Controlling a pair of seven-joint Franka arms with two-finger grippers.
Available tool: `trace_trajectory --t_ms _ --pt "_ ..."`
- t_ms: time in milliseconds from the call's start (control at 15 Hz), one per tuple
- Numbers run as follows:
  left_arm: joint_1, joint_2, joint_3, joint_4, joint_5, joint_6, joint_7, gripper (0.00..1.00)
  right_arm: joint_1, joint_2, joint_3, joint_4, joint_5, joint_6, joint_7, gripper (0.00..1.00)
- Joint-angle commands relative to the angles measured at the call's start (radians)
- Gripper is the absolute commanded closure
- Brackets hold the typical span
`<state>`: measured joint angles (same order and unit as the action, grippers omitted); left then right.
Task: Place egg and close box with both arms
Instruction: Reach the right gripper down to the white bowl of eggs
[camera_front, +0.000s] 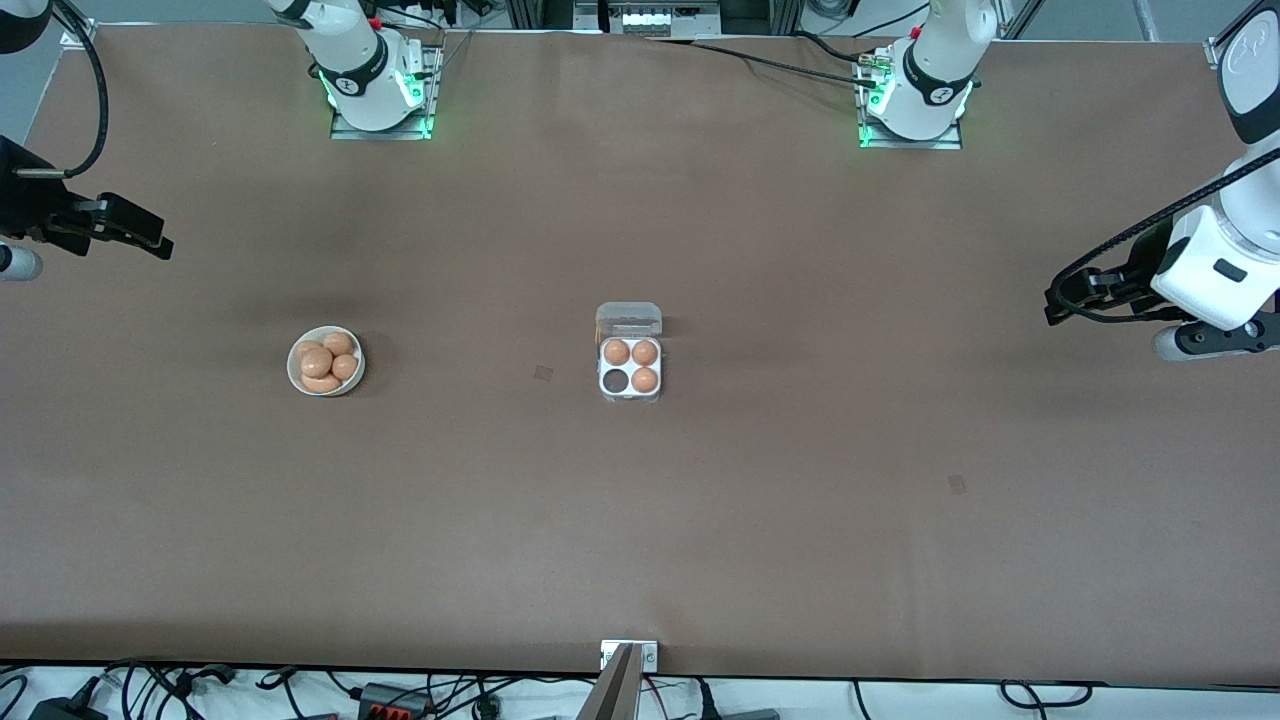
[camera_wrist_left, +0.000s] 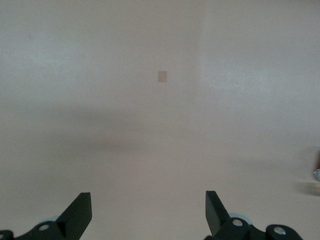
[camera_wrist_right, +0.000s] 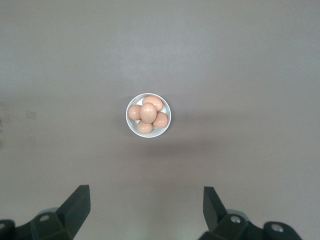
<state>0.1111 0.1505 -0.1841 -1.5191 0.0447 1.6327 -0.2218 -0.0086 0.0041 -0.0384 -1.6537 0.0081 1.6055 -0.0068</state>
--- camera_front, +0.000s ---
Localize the black power adapter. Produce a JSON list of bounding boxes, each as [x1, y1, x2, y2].
[[28, 696, 107, 720]]

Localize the long black cable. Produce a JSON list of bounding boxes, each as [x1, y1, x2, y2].
[[645, 38, 881, 89]]

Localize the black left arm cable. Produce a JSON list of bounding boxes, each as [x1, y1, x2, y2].
[[1050, 148, 1280, 323]]

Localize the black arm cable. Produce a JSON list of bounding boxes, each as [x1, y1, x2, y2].
[[1050, 148, 1280, 323], [15, 0, 109, 181]]

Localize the black cable bundle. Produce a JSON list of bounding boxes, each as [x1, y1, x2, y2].
[[100, 658, 241, 720], [430, 675, 591, 720]]

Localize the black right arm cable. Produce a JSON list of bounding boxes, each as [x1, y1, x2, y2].
[[15, 0, 109, 181]]

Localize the white power strip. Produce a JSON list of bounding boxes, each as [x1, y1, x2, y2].
[[575, 0, 723, 39]]

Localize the silver camera mount bracket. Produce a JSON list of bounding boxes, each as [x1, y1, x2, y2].
[[600, 640, 659, 673]]

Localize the clear plastic egg carton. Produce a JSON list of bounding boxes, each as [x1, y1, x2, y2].
[[595, 302, 664, 405]]

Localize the short black cable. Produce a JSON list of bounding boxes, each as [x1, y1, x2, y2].
[[795, 30, 873, 63]]

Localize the black connector block orange levers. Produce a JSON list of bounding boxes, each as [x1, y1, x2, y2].
[[357, 683, 438, 720]]

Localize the aluminium camera mount bar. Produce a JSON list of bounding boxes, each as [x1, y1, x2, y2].
[[575, 643, 642, 720]]

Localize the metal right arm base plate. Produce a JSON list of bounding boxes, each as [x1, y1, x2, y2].
[[330, 45, 441, 141]]

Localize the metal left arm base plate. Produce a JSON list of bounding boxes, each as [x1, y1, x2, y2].
[[855, 50, 966, 151]]

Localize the white bowl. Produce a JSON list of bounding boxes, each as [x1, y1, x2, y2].
[[287, 326, 366, 398]]

